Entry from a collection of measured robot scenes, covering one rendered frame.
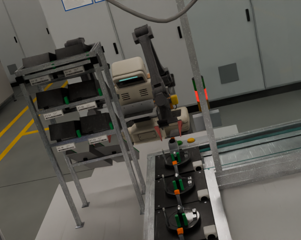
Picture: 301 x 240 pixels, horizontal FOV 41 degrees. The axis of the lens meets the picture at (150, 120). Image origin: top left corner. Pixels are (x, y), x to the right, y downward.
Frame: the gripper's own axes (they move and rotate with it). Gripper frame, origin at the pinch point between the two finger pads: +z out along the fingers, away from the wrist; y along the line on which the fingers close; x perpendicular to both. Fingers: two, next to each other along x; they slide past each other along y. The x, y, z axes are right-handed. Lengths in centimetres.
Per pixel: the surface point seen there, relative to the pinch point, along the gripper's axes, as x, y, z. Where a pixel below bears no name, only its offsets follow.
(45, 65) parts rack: -52, -40, -30
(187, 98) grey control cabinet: 291, 6, -103
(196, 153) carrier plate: 10.0, 10.3, 9.0
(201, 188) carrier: -17.0, 10.0, 28.7
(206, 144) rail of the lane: 18.0, 16.3, 4.4
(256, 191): -6.6, 33.5, 34.5
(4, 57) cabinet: 605, -391, -392
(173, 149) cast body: -0.6, 0.0, 6.3
